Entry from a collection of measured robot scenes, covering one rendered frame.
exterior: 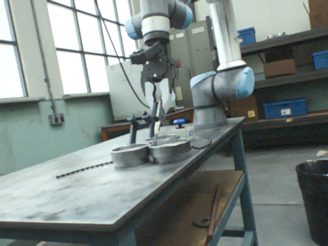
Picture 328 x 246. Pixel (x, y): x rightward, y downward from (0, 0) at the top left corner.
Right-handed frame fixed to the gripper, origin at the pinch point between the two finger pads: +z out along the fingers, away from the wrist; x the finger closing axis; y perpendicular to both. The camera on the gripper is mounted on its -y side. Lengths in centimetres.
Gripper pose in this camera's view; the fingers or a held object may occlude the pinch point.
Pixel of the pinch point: (159, 109)
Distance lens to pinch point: 76.7
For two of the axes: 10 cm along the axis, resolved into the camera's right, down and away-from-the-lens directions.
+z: 0.8, 9.9, -0.6
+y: 4.3, 0.2, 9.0
